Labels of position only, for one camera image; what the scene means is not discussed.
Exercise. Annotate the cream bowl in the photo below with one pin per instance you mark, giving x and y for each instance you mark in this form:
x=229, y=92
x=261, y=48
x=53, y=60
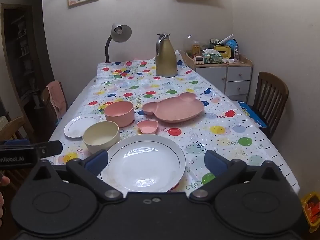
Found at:
x=100, y=140

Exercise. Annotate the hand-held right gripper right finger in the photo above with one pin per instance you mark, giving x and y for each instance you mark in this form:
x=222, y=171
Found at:
x=215, y=161

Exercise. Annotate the white kitchen timer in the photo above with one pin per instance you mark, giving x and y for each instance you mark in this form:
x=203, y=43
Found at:
x=198, y=60

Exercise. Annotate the green tissue box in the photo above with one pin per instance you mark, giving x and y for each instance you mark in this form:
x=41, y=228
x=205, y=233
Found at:
x=212, y=58

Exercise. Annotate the balloon print tablecloth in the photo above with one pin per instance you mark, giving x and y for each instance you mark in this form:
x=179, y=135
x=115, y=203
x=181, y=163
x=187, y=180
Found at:
x=225, y=135

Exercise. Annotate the pink bear-shaped plate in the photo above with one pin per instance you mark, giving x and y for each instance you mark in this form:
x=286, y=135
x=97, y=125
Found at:
x=175, y=110

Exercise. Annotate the blue globe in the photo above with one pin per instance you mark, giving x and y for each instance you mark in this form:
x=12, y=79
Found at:
x=232, y=44

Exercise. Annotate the white rolled tube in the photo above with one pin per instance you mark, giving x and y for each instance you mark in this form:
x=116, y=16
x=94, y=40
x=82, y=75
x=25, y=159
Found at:
x=226, y=39

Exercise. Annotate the white drawer cabinet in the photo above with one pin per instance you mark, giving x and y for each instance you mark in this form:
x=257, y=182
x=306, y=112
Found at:
x=235, y=77

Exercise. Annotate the pink heart-shaped dish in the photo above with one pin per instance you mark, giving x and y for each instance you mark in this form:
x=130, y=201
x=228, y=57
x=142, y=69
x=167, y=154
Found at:
x=147, y=127

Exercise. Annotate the orange drink bottle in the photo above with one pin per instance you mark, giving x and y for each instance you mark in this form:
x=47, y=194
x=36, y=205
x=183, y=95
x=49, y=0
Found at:
x=196, y=47

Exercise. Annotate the grey desk lamp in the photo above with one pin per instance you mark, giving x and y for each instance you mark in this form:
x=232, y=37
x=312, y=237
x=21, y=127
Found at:
x=121, y=32

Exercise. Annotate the dark wooden bookcase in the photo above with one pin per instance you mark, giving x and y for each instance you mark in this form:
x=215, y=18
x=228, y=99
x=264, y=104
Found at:
x=20, y=55

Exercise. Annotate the wooden chair with cloth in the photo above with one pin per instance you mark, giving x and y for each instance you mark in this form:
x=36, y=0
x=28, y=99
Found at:
x=46, y=102

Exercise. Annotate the person's left hand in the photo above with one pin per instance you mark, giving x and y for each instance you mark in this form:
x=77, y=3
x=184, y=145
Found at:
x=3, y=192

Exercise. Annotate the blue and white box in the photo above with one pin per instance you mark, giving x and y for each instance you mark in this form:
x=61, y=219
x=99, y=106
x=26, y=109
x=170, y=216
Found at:
x=252, y=115

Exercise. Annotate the light wooden chair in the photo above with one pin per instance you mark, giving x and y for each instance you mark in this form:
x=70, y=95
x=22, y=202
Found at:
x=12, y=128

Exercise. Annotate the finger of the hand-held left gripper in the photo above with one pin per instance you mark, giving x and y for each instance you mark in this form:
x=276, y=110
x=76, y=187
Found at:
x=17, y=142
x=50, y=148

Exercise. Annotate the large white plate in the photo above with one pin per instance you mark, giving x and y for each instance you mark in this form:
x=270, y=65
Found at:
x=145, y=165

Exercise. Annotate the clear acrylic stand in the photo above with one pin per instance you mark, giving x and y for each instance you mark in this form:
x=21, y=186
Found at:
x=236, y=53

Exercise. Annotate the gold thermos jug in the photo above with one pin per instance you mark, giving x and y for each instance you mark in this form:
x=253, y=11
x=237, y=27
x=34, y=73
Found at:
x=166, y=60

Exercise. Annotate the yellow bag with orange packets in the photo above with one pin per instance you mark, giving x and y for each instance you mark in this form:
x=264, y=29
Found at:
x=311, y=210

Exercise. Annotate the dark wooden chair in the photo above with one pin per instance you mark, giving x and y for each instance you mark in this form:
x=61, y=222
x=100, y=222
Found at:
x=270, y=92

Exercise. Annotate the pink cloth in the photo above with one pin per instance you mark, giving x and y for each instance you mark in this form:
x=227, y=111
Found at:
x=57, y=97

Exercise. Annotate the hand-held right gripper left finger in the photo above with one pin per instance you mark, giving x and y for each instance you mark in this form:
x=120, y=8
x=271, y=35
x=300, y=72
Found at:
x=96, y=161

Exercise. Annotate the small white plate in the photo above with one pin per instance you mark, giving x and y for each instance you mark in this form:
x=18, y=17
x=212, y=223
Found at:
x=77, y=127

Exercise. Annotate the pink bowl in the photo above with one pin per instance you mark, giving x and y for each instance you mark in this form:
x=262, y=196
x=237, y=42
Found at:
x=121, y=118

